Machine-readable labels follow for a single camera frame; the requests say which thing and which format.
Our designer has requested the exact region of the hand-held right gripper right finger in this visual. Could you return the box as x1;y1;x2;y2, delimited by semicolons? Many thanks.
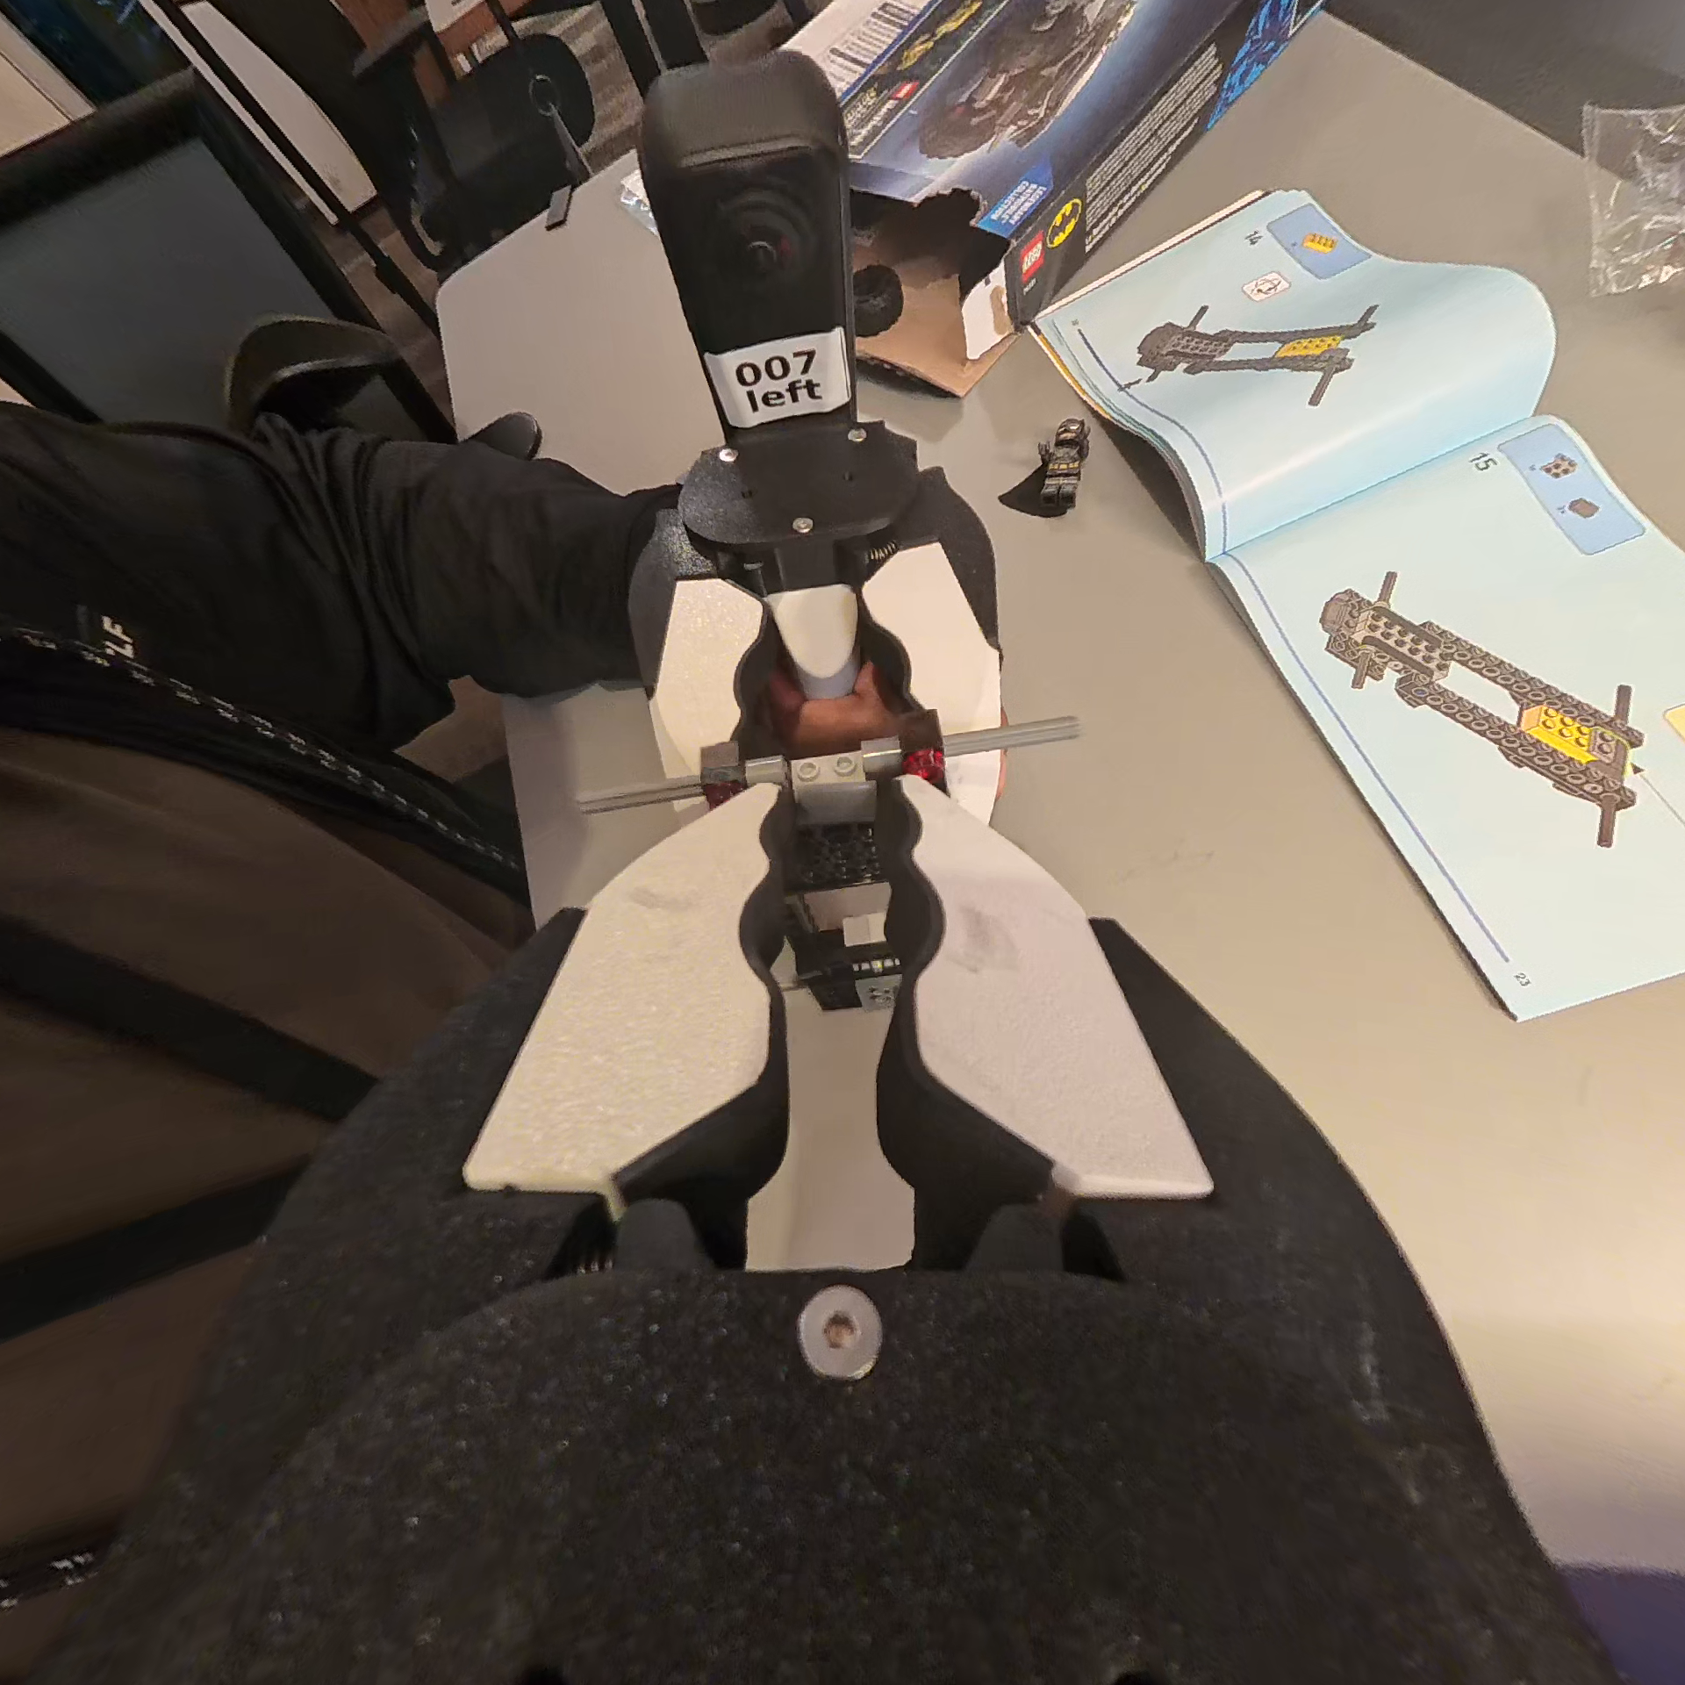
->
874;776;1215;1223

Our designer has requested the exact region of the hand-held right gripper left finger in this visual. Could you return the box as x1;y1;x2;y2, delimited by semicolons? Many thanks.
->
462;776;795;1223

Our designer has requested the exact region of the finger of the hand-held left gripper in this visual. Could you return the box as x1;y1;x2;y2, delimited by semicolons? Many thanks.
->
862;538;1004;810
654;576;783;787

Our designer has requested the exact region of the black toy brick model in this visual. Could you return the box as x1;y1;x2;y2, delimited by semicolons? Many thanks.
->
576;715;1083;1015

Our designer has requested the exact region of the person's left forearm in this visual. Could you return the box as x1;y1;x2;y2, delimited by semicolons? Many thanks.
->
0;405;680;758

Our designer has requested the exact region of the person's left hand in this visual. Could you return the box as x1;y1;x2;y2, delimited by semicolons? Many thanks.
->
766;682;913;757

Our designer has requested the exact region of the black toy minifigure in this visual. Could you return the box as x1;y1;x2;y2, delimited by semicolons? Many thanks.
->
996;418;1101;523

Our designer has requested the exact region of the black office chair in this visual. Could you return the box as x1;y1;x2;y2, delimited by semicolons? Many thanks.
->
355;0;620;266

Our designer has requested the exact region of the opened cardboard toy box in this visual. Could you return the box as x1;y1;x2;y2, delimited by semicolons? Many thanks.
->
775;0;1323;398

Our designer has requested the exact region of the light blue instruction booklet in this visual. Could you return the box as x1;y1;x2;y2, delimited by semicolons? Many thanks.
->
1031;191;1685;1025

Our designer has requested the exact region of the clear plastic bag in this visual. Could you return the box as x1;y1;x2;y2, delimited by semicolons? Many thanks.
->
1578;98;1685;297

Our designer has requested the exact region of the black stitched strap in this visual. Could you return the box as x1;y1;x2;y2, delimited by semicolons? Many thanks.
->
0;618;527;912

